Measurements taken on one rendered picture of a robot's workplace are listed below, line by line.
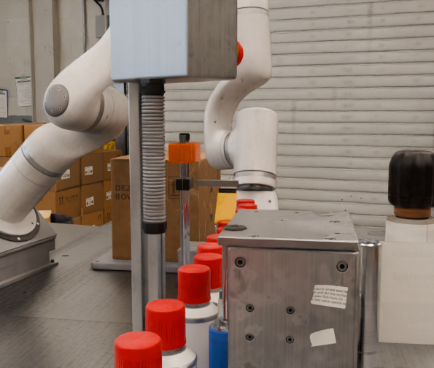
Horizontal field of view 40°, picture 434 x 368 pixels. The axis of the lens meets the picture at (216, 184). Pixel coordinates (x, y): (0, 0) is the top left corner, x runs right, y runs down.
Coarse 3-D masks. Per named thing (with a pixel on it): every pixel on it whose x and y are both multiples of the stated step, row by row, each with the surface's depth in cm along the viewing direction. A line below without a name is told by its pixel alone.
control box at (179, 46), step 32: (128, 0) 82; (160, 0) 77; (192, 0) 74; (224, 0) 78; (128, 32) 83; (160, 32) 78; (192, 32) 75; (224, 32) 79; (128, 64) 83; (160, 64) 78; (192, 64) 75; (224, 64) 80
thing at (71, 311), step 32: (64, 256) 169; (96, 256) 169; (0, 288) 138; (32, 288) 138; (64, 288) 138; (96, 288) 138; (128, 288) 138; (0, 320) 117; (32, 320) 117; (64, 320) 117; (96, 320) 117; (128, 320) 117; (0, 352) 102; (32, 352) 102; (64, 352) 102; (96, 352) 102
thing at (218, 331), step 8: (216, 320) 51; (224, 320) 50; (216, 328) 50; (224, 328) 50; (216, 336) 50; (224, 336) 49; (216, 344) 50; (224, 344) 49; (216, 352) 50; (224, 352) 49; (216, 360) 50; (224, 360) 50
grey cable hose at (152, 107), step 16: (144, 80) 78; (160, 80) 78; (144, 96) 78; (160, 96) 79; (144, 112) 79; (160, 112) 79; (144, 128) 79; (160, 128) 79; (144, 144) 79; (160, 144) 79; (144, 160) 80; (160, 160) 80; (144, 176) 80; (160, 176) 80; (144, 192) 80; (160, 192) 80; (144, 208) 81; (160, 208) 80; (144, 224) 81; (160, 224) 80
